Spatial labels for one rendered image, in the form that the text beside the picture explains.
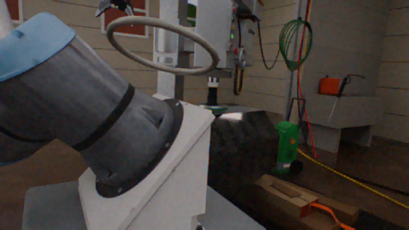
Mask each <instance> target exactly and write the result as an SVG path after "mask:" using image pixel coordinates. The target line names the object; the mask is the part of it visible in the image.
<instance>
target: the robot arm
mask: <svg viewBox="0 0 409 230"><path fill-rule="evenodd" d="M111 2H112V3H113V4H114V6H118V9H119V10H120V11H125V14H127V15H128V16H134V8H133V4H132V3H131V0H104V1H100V2H99V8H98V9H97V11H96V15H95V17H100V16H101V14H103V13H105V11H106V10H108V9H110V8H111ZM174 120H175V112H174V110H173V108H171V107H170V106H169V105H168V104H167V103H166V102H164V101H162V100H161V99H157V98H155V97H152V96H150V95H148V94H147V93H143V92H141V91H140V90H137V89H136V88H134V86H132V85H131V84H130V83H129V82H128V81H127V80H126V79H125V78H124V77H122V76H121V75H120V73H118V72H117V70H116V69H114V68H113V67H112V66H111V65H110V64H109V63H108V62H107V61H105V59H104V58H102V56H101V55H99V54H98V53H97V52H96V51H95V50H94V49H93V48H92V47H91V46H89V45H88V44H87V43H86V42H85V41H84V40H83V39H81V38H80V37H79V36H78V34H76V32H75V31H74V30H73V29H71V28H69V27H68V26H67V25H66V24H65V23H63V22H62V21H61V20H59V19H58V18H57V17H55V16H54V15H53V14H50V13H47V12H41V13H40V14H35V15H34V16H33V17H31V18H30V19H29V20H27V21H26V22H24V23H22V24H21V25H20V26H18V27H17V29H15V28H14V24H13V23H12V20H11V16H10V13H9V11H8V7H7V5H6V2H5V0H0V167H2V166H7V165H11V164H15V163H17V162H18V161H23V160H25V159H26V158H29V157H31V156H32V155H34V153H35V152H37V151H38V150H39V149H41V148H42V147H43V146H46V145H47V144H48V143H50V142H51V141H53V140H55V138H58V139H59V140H60V141H63V142H64V143H66V144H67V145H68V146H70V147H72V148H73V149H75V150H76V151H77V152H79V153H80V154H81V155H82V157H83V158H84V159H85V161H86V162H87V164H88V166H89V167H90V169H91V170H92V171H93V173H94V175H95V176H96V178H97V179H98V180H99V181H101V182H102V183H104V184H106V185H108V187H110V188H113V187H117V186H119V185H120V184H124V183H125V182H127V181H129V180H131V179H133V178H134V177H135V176H136V175H137V174H138V173H139V172H141V171H142V170H143V169H144V168H145V167H146V166H147V165H148V164H149V163H150V162H151V161H152V159H153V158H155V156H156V155H157V153H158V152H159V151H160V150H161V148H162V146H164V143H165V142H166V140H167V138H168V137H169V134H170V132H171V131H172V128H173V123H174Z"/></svg>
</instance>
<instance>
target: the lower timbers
mask: <svg viewBox="0 0 409 230"><path fill-rule="evenodd" d="M264 176H268V177H270V178H272V179H275V180H278V181H281V182H282V183H284V184H287V185H290V186H291V187H293V188H297V189H299V190H301V191H303V192H306V193H309V194H310V195H313V196H316V197H318V198H319V202H318V204H319V205H323V206H325V207H327V208H330V209H331V210H332V212H333V214H334V216H335V217H336V219H337V220H338V221H337V223H336V220H335V219H334V216H333V215H332V214H331V213H330V212H329V211H326V210H325V209H323V208H318V207H317V210H316V211H314V212H313V213H311V214H308V215H307V216H305V217H303V218H302V219H301V220H298V219H296V218H295V217H294V216H291V215H290V214H287V213H286V212H284V211H281V210H280V209H278V208H275V207H274V206H272V205H270V204H269V203H267V202H264V201H263V200H261V199H259V198H257V197H256V196H253V195H252V194H250V193H248V192H246V191H244V190H243V192H241V193H239V194H238V195H237V196H235V197H234V199H237V200H238V201H239V202H242V203H243V204H245V205H247V206H248V207H249V208H251V209H253V210H254V211H257V212H258V213H259V214H261V215H263V216H266V218H268V219H270V220H272V222H274V223H276V224H278V225H280V226H281V227H282V228H285V229H287V230H340V225H341V223H343V224H344V225H347V226H348V227H351V226H352V225H353V224H354V223H355V222H356V221H357V217H358V214H359V208H356V207H354V206H351V205H348V204H345V203H344V202H340V201H338V200H336V199H332V198H331V197H328V196H324V195H322V194H319V193H316V192H313V191H312V190H308V189H306V188H301V187H300V186H298V185H296V184H292V183H290V182H287V181H284V180H281V179H278V178H276V177H274V176H269V175H268V174H265V175H264Z"/></svg>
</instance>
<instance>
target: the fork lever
mask: <svg viewBox="0 0 409 230"><path fill-rule="evenodd" d="M173 68H178V69H199V68H202V67H197V66H193V67H187V66H181V65H173ZM173 74H174V75H184V76H201V77H219V78H229V79H231V76H232V72H231V71H226V70H218V69H214V70H212V71H210V72H209V73H203V74H199V75H190V74H182V73H173Z"/></svg>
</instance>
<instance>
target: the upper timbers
mask: <svg viewBox="0 0 409 230"><path fill-rule="evenodd" d="M260 179H264V180H271V179H272V178H270V177H268V176H262V177H261V178H260ZM279 182H280V183H281V184H284V183H282V182H281V181H279ZM285 185H287V184H285ZM287 186H288V187H289V188H292V189H293V190H296V191H297V192H299V193H301V196H296V197H293V198H291V197H290V196H287V195H285V194H284V193H282V192H281V191H279V190H276V189H275V188H273V187H272V186H269V187H267V188H260V187H258V186H256V185H254V184H251V185H250V186H248V188H246V189H245V191H246V192H248V193H250V194H252V195H253V196H256V197H257V198H259V199H261V200H263V201H264V202H267V203H269V204H270V205H272V206H274V207H275V208H278V209H280V210H281V211H284V212H286V213H287V214H290V215H291V216H294V217H295V218H296V219H298V220H301V219H302V218H303V217H305V216H307V215H308V214H311V213H313V212H314V211H316V210H317V207H316V206H313V205H310V204H313V203H316V204H318V202H319V198H318V197H316V196H313V195H310V194H309V193H306V192H303V191H301V190H299V189H297V188H293V187H291V186H290V185H287Z"/></svg>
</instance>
